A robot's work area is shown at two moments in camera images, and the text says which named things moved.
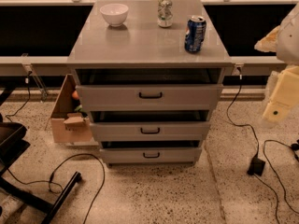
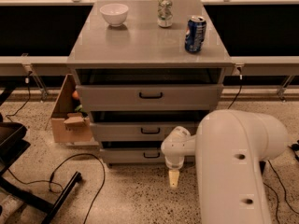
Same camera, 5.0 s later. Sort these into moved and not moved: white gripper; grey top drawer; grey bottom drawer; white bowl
Moved: white gripper
Not moved: grey top drawer; white bowl; grey bottom drawer
